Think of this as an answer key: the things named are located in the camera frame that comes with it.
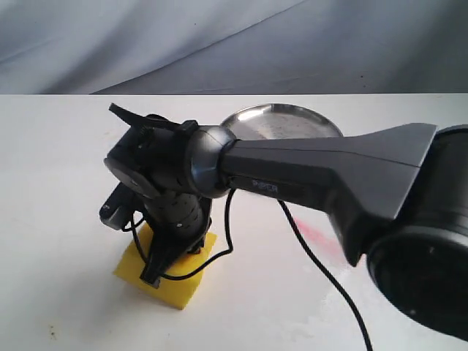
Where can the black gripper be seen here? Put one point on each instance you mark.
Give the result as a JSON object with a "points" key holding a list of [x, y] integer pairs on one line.
{"points": [[179, 223]]}

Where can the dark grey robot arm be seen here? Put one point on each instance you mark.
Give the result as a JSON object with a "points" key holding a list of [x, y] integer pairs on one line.
{"points": [[397, 197]]}

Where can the round steel plate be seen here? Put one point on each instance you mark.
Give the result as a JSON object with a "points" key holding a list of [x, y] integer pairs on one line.
{"points": [[279, 121]]}

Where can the grey backdrop cloth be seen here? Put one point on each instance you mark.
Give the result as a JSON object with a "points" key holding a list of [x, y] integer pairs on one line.
{"points": [[233, 47]]}

